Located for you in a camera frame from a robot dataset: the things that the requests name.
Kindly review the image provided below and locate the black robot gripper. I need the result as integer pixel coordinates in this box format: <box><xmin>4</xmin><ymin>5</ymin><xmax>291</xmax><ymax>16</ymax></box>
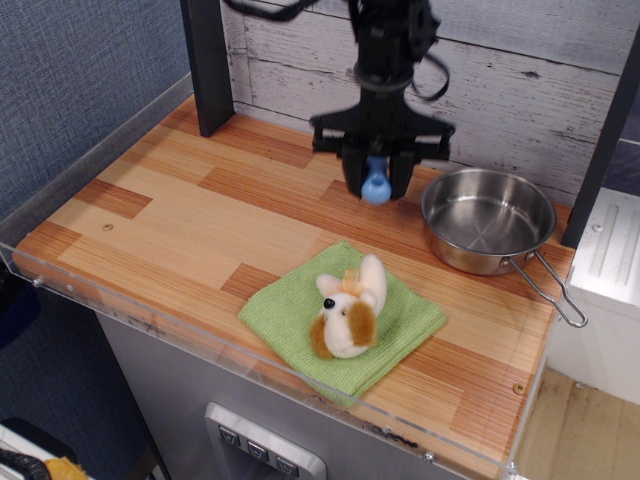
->
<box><xmin>310</xmin><ymin>88</ymin><xmax>455</xmax><ymax>200</ymax></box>

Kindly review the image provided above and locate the blue handled grey spoon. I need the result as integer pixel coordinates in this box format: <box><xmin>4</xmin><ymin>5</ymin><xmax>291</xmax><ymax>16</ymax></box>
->
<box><xmin>361</xmin><ymin>156</ymin><xmax>392</xmax><ymax>205</ymax></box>

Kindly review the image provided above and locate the stainless steel pot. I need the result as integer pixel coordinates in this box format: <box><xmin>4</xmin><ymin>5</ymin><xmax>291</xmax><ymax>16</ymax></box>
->
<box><xmin>421</xmin><ymin>168</ymin><xmax>588</xmax><ymax>328</ymax></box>

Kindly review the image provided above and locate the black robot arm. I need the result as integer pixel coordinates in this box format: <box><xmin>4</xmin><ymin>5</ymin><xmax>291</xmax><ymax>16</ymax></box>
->
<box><xmin>310</xmin><ymin>1</ymin><xmax>455</xmax><ymax>205</ymax></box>

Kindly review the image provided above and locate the white brown plush dog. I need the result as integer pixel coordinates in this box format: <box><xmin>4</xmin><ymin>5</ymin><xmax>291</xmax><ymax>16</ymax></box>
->
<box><xmin>310</xmin><ymin>254</ymin><xmax>388</xmax><ymax>359</ymax></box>

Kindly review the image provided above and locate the green folded cloth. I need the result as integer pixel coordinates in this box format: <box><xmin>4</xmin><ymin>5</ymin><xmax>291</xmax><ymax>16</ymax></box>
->
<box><xmin>239</xmin><ymin>241</ymin><xmax>446</xmax><ymax>407</ymax></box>

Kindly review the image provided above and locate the white appliance at right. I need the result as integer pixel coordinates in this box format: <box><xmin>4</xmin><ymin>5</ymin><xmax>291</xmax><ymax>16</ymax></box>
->
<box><xmin>547</xmin><ymin>188</ymin><xmax>639</xmax><ymax>404</ymax></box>

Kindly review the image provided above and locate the grey cabinet with buttons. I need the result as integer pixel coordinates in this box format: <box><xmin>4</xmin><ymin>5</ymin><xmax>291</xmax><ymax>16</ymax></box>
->
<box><xmin>99</xmin><ymin>316</ymin><xmax>520</xmax><ymax>479</ymax></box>

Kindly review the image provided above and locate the yellow black object bottom left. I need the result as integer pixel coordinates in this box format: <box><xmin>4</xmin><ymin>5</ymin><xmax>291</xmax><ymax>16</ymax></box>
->
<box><xmin>1</xmin><ymin>449</ymin><xmax>90</xmax><ymax>480</ymax></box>

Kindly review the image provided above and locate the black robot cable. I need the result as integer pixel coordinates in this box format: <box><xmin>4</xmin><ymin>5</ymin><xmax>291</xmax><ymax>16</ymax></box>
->
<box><xmin>222</xmin><ymin>0</ymin><xmax>451</xmax><ymax>104</ymax></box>

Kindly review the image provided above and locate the black left vertical post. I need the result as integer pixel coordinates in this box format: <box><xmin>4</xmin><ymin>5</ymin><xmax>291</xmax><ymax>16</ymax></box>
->
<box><xmin>180</xmin><ymin>0</ymin><xmax>235</xmax><ymax>137</ymax></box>

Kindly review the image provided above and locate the black vertical post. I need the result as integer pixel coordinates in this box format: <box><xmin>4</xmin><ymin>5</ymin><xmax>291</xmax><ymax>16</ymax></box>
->
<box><xmin>180</xmin><ymin>0</ymin><xmax>235</xmax><ymax>137</ymax></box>
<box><xmin>561</xmin><ymin>31</ymin><xmax>639</xmax><ymax>249</ymax></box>

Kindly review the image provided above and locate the black right vertical post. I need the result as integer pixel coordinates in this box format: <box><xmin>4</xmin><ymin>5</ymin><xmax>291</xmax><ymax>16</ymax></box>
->
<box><xmin>561</xmin><ymin>31</ymin><xmax>639</xmax><ymax>249</ymax></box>

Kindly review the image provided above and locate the clear acrylic guard rail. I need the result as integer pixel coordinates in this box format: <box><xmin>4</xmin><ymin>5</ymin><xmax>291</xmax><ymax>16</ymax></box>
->
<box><xmin>1</xmin><ymin>77</ymin><xmax>554</xmax><ymax>479</ymax></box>

